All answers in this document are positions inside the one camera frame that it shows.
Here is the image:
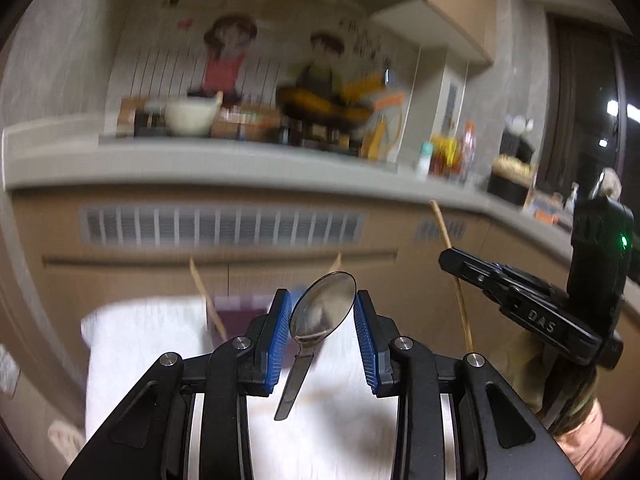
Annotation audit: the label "black wok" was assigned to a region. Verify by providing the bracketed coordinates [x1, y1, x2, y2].
[276, 85, 386, 128]

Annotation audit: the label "person's right forearm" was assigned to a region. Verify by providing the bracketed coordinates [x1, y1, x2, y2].
[500, 327, 601, 436]

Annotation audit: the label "grey kitchen countertop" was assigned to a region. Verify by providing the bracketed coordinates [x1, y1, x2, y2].
[2, 115, 576, 231]

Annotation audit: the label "small grey vent grille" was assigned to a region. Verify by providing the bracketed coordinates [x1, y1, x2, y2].
[414, 219, 468, 242]

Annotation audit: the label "metal spoon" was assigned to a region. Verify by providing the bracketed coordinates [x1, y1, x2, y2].
[273, 271, 358, 422]

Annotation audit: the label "long grey vent grille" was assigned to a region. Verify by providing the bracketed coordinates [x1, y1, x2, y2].
[80, 205, 368, 248]

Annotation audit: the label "pink clothing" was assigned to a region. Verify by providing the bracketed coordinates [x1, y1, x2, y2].
[552, 400, 633, 478]

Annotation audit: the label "brown box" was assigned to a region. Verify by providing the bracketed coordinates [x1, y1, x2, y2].
[117, 96, 166, 136]

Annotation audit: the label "white lace tablecloth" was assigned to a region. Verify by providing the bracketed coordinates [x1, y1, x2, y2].
[80, 296, 501, 480]

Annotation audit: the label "white bowl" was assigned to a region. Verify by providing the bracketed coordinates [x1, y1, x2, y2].
[165, 91, 224, 137]

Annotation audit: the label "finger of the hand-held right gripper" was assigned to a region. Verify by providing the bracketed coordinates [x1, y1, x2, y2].
[487, 261, 571, 307]
[439, 248, 512, 311]

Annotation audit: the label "orange bottle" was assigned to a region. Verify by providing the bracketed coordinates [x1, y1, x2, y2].
[462, 121, 477, 181]

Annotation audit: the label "beige upper cabinet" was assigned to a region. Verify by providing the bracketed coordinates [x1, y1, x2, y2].
[375, 0, 496, 66]

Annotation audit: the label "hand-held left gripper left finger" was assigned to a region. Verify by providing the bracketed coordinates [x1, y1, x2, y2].
[62, 288, 293, 480]

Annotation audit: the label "wall poster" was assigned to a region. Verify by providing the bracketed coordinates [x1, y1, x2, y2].
[105, 10, 401, 111]

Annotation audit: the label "purple plastic utensil container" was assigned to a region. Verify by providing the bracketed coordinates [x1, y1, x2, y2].
[207, 285, 311, 343]

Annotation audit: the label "bottles on counter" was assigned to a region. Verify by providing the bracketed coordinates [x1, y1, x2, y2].
[430, 135, 463, 178]

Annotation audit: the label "small white bottle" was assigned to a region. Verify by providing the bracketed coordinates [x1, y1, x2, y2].
[415, 141, 435, 176]

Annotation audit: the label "beige kitchen cabinet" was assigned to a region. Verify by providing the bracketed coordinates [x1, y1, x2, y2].
[10, 180, 640, 411]

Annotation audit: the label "black utensil holder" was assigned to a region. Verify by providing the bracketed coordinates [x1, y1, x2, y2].
[500, 116, 536, 161]

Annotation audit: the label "dark window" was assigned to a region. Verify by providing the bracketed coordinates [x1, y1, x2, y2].
[545, 10, 640, 201]

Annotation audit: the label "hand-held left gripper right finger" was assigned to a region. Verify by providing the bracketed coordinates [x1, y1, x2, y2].
[353, 290, 581, 480]

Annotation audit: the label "gas stove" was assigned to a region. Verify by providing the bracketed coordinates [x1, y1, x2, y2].
[280, 120, 366, 153]

